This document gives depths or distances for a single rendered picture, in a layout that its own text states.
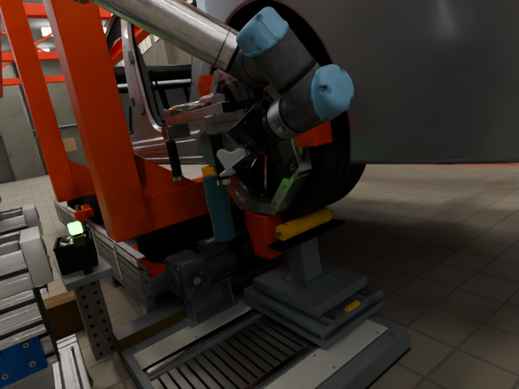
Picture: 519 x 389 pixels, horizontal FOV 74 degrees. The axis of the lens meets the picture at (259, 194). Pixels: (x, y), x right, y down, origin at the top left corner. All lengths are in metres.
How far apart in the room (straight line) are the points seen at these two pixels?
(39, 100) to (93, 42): 1.93
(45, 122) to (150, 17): 2.83
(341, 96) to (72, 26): 1.23
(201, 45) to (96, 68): 0.95
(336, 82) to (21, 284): 0.65
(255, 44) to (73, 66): 1.09
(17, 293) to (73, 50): 1.02
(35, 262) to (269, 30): 0.57
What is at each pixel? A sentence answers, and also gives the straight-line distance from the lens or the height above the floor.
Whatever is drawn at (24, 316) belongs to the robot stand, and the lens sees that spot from 0.79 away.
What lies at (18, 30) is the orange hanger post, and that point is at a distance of 3.59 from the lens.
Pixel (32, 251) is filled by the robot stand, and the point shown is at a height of 0.75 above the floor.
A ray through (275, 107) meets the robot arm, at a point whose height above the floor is 0.93.
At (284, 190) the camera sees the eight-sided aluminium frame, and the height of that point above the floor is 0.68.
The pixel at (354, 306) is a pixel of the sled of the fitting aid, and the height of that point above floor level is 0.17.
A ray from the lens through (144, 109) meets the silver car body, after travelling 2.49.
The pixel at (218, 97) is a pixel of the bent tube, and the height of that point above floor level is 0.99.
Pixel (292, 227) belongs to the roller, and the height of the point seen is 0.53.
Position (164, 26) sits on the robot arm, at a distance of 0.67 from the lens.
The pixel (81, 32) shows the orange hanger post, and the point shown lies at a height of 1.35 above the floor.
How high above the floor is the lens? 0.91
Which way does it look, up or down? 12 degrees down
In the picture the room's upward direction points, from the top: 10 degrees counter-clockwise
